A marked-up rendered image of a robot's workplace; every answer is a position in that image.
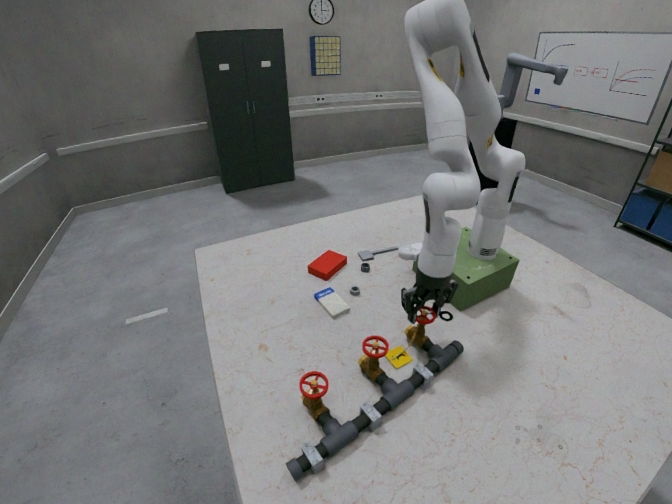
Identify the red rectangular block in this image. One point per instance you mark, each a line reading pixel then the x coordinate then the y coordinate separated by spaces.
pixel 327 265

